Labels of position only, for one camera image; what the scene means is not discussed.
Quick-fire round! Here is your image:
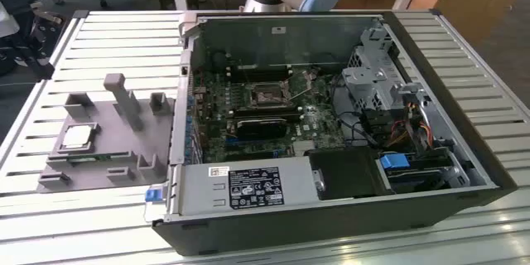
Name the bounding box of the silver CPU green edge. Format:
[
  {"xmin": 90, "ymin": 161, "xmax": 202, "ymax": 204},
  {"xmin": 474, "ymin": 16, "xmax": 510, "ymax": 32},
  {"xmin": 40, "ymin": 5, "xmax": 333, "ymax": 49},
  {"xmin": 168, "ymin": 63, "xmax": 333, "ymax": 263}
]
[{"xmin": 60, "ymin": 124, "xmax": 99, "ymax": 150}]

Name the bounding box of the CPU socket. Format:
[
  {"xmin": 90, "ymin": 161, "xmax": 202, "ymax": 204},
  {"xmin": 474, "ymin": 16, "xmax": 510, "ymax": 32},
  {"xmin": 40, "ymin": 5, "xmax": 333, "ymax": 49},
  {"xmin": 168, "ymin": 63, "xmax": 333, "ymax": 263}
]
[{"xmin": 247, "ymin": 82, "xmax": 289, "ymax": 108}]

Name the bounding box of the black RAM slot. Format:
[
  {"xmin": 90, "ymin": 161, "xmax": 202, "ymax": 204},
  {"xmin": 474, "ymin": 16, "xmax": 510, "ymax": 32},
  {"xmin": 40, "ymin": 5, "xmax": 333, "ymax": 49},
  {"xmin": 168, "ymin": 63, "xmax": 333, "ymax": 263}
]
[{"xmin": 235, "ymin": 113, "xmax": 301, "ymax": 121}]

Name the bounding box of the green RAM stick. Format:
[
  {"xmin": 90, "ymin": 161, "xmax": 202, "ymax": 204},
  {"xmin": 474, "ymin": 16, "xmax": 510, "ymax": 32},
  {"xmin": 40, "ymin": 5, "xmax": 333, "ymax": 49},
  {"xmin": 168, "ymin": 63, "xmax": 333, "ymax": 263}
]
[{"xmin": 66, "ymin": 154, "xmax": 112, "ymax": 163}]

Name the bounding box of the grey parts rack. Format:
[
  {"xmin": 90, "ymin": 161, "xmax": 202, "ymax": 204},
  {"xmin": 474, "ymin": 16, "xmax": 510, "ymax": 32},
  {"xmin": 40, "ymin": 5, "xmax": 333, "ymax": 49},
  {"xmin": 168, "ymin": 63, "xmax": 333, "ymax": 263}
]
[{"xmin": 36, "ymin": 73, "xmax": 178, "ymax": 192}]

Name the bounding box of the blue case latch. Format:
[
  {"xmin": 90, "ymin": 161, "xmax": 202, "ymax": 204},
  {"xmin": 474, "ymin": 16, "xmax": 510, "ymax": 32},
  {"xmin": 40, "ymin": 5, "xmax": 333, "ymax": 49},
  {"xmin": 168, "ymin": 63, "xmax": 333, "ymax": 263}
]
[{"xmin": 146, "ymin": 185, "xmax": 163, "ymax": 204}]

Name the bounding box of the grey power supply with labels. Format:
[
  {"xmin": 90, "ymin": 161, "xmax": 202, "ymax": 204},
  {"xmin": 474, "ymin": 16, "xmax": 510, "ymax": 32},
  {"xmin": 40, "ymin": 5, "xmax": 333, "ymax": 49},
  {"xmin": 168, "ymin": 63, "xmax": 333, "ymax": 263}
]
[{"xmin": 164, "ymin": 156, "xmax": 319, "ymax": 218}]

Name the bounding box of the thin metal locking lever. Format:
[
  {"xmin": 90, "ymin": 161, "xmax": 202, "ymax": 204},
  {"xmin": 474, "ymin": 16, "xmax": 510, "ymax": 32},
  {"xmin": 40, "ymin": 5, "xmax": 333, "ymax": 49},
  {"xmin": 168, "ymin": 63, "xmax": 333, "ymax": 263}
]
[{"xmin": 289, "ymin": 74, "xmax": 311, "ymax": 101}]

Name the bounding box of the green motherboard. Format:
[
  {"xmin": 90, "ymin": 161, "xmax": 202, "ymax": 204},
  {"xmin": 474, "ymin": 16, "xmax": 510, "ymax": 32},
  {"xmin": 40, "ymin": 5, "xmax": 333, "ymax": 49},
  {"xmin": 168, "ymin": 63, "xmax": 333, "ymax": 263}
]
[{"xmin": 188, "ymin": 66, "xmax": 353, "ymax": 165}]

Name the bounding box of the grey metal drive cage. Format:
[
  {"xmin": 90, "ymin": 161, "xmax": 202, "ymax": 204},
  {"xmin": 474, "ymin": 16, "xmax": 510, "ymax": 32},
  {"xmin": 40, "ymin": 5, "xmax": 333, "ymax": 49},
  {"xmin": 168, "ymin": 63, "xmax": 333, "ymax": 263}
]
[{"xmin": 342, "ymin": 27, "xmax": 415, "ymax": 112}]

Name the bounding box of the blue disk carrier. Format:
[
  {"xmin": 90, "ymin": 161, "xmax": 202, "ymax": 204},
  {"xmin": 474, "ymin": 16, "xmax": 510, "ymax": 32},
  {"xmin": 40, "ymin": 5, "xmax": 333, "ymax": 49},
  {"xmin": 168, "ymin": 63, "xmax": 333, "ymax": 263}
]
[{"xmin": 378, "ymin": 152, "xmax": 411, "ymax": 170}]

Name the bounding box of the black open PC case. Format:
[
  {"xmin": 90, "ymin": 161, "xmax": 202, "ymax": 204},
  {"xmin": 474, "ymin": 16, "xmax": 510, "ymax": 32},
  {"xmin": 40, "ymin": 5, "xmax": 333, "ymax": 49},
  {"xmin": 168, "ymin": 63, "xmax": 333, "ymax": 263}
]
[{"xmin": 151, "ymin": 9, "xmax": 519, "ymax": 257}]

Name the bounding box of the black hard disk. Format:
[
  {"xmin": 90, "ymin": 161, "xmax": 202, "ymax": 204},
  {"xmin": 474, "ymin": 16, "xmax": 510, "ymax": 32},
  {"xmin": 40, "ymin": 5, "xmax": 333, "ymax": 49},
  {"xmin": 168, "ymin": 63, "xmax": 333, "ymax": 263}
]
[{"xmin": 383, "ymin": 165, "xmax": 457, "ymax": 193}]

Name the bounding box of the metal socket cover frame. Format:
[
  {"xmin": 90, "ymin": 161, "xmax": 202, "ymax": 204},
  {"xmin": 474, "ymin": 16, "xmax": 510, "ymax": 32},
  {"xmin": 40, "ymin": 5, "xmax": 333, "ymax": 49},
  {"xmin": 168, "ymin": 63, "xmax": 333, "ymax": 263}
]
[{"xmin": 285, "ymin": 68, "xmax": 319, "ymax": 92}]

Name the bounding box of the black wire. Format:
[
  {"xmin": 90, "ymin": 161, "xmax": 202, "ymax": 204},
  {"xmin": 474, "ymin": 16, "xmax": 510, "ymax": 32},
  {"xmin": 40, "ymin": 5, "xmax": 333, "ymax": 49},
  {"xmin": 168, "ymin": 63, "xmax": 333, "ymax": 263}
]
[{"xmin": 335, "ymin": 111, "xmax": 377, "ymax": 146}]

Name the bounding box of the red wire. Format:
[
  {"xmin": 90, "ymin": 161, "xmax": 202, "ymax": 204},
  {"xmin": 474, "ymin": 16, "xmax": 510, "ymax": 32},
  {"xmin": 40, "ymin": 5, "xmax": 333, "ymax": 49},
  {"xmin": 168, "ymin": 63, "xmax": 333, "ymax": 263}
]
[{"xmin": 389, "ymin": 118, "xmax": 431, "ymax": 133}]

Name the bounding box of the yellow wire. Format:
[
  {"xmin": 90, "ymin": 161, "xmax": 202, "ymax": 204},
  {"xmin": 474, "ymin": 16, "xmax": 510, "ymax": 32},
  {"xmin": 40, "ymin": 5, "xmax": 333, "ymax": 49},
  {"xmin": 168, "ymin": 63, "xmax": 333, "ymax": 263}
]
[{"xmin": 407, "ymin": 102, "xmax": 435, "ymax": 150}]

